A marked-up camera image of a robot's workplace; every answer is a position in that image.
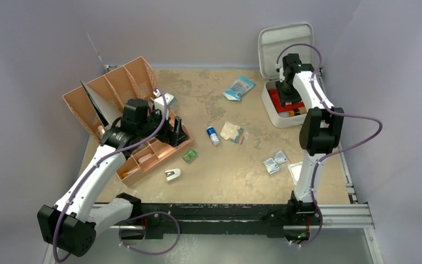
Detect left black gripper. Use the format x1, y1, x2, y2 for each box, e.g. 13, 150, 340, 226
137, 106, 188, 147

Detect red first aid pouch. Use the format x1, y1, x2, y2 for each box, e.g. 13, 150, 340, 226
268, 89, 305, 118

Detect brown bottle orange cap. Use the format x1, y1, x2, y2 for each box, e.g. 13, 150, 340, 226
288, 107, 307, 117

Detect blue white wipes packet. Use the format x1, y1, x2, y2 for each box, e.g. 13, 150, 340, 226
223, 75, 256, 101

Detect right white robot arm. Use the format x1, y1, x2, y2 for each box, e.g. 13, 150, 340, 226
276, 53, 343, 224

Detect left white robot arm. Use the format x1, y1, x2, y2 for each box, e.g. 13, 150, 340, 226
37, 98, 190, 263

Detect green small box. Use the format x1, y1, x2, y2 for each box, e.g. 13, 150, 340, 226
182, 148, 198, 164

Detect blue white bandage roll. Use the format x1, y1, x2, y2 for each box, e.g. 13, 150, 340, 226
206, 126, 220, 146

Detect grey open storage case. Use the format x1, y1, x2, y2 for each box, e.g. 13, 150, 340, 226
258, 23, 319, 128

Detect pink desk tray organizer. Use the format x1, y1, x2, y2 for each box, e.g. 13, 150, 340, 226
116, 136, 193, 186

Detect white stapler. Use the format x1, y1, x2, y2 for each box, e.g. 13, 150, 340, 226
164, 168, 181, 183

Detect beige gauze wrap packet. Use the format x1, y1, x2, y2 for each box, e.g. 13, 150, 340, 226
220, 122, 249, 145

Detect pink file organizer rack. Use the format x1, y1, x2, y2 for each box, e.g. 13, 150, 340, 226
63, 57, 159, 141

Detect dark folder in rack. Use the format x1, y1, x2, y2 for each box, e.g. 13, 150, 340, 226
80, 80, 109, 128

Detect alcohol pad sachet pair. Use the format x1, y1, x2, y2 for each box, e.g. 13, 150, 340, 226
263, 158, 280, 175

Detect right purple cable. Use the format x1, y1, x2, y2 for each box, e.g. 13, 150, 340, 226
275, 43, 384, 249

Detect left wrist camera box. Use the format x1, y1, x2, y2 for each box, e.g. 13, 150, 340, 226
153, 91, 177, 113

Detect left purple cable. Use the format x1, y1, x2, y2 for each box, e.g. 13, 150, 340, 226
52, 87, 169, 264

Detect base loop purple cable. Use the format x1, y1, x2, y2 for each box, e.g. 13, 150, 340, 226
118, 212, 181, 256

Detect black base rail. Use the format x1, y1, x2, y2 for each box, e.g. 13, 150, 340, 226
118, 192, 323, 241

